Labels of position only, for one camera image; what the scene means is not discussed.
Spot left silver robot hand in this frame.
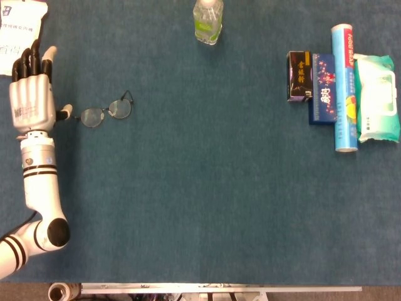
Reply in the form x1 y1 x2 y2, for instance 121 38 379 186
8 39 74 133

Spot black-framed eyeglasses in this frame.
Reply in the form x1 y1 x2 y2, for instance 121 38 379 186
73 90 134 129

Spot white plastic pouch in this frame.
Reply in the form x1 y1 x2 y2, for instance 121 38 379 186
0 0 49 77

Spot clear bottle green label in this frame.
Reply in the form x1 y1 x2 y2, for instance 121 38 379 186
194 0 224 46

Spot tape roll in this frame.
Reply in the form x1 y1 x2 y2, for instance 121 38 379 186
47 282 81 301

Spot small black box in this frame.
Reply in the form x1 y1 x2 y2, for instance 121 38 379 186
286 51 314 103

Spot long dark blue box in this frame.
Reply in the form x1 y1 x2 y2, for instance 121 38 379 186
308 53 338 126

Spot blue food wrap roll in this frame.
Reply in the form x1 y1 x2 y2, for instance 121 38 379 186
331 23 358 153

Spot green wet wipes pack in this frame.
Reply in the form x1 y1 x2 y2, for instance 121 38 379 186
353 53 401 144

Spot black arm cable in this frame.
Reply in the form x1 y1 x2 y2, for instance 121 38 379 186
0 211 38 240

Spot aluminium table edge rail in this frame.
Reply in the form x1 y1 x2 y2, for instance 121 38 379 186
80 282 363 295

